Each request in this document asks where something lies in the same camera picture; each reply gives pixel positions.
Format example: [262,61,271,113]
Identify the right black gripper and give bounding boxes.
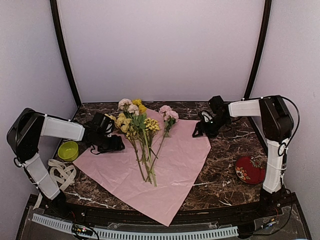
[193,115,231,139]

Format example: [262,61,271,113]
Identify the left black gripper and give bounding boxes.
[91,131,125,154]

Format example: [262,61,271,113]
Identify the pink purple wrapping paper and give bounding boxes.
[74,119,211,227]

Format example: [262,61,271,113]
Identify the pink rose flower stem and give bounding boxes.
[148,105,179,187]

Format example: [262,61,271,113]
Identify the yellow fuzzy poppy stem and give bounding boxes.
[131,99,155,185]

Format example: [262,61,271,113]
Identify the yellow daisy flower bunch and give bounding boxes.
[143,117,160,158]

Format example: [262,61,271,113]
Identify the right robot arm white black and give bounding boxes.
[192,95,294,194]

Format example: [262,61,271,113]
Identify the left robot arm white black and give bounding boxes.
[6,108,125,218]

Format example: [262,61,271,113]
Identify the lime green bowl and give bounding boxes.
[57,141,79,162]

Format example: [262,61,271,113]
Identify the red floral dish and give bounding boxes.
[235,156,266,185]

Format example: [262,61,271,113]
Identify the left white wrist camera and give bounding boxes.
[104,119,115,138]

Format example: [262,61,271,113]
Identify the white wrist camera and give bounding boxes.
[104,119,115,138]
[198,110,214,124]

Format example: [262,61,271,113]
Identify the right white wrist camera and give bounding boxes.
[198,110,214,124]

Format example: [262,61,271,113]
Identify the white ribbon strap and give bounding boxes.
[33,158,78,210]

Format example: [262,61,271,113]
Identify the black front table rail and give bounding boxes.
[66,192,261,226]

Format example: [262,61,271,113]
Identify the white slotted cable duct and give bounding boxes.
[31,212,239,240]

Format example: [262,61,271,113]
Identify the right black frame post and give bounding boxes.
[243,0,272,99]

